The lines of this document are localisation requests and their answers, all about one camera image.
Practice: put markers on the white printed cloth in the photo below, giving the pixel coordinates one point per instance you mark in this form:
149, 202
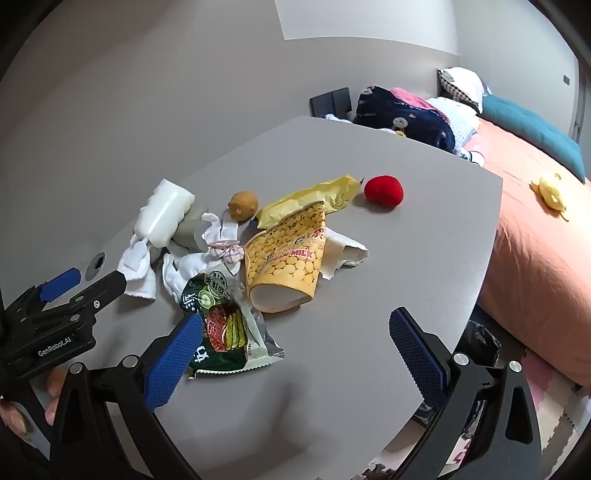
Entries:
473, 157

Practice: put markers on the brown plush toy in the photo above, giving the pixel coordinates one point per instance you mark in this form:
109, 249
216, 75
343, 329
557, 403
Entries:
243, 205

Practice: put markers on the white sock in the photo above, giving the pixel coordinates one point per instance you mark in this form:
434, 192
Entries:
184, 272
136, 267

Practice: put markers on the pink cloth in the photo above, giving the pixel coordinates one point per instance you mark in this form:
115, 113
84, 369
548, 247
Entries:
413, 98

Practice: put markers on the yellow plush duck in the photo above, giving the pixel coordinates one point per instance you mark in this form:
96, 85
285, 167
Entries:
551, 191

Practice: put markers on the white plastic bottle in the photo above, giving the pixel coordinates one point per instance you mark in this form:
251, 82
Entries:
161, 214

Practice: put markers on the white crumpled paper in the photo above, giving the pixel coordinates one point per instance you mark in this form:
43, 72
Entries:
344, 249

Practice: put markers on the teal cushion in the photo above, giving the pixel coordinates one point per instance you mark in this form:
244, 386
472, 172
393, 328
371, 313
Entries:
531, 127

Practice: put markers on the pale blue checked blanket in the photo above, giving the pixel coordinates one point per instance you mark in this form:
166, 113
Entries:
459, 120

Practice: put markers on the navy printed blanket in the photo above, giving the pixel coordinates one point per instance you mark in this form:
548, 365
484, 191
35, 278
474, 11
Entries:
401, 115

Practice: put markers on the pink and beige foam mat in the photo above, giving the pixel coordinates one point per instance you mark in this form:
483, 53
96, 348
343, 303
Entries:
558, 415

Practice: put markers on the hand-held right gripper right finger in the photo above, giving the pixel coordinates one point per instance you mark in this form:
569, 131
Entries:
418, 357

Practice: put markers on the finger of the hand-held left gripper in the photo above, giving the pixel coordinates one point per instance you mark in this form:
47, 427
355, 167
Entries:
60, 284
104, 288

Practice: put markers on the red plush heart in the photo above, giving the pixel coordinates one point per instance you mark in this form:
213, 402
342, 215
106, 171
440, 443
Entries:
383, 190

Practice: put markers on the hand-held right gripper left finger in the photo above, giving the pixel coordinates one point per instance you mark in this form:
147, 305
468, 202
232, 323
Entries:
173, 362

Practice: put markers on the yellow printed paper cup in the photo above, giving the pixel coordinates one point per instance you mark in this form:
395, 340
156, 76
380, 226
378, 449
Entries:
286, 263

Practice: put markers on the green snack packet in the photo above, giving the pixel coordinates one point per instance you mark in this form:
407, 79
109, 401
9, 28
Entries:
221, 332

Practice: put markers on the black wall socket plate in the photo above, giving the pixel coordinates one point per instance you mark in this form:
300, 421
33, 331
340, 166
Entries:
321, 105
342, 99

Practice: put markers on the checked pillow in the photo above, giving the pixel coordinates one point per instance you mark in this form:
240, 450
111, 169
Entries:
464, 83

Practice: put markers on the person's left hand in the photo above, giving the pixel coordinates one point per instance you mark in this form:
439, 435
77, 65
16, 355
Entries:
54, 387

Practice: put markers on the yellow padded envelope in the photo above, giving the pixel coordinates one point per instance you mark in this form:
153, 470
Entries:
300, 199

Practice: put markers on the bed with orange sheet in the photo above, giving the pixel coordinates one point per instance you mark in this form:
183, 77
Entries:
535, 267

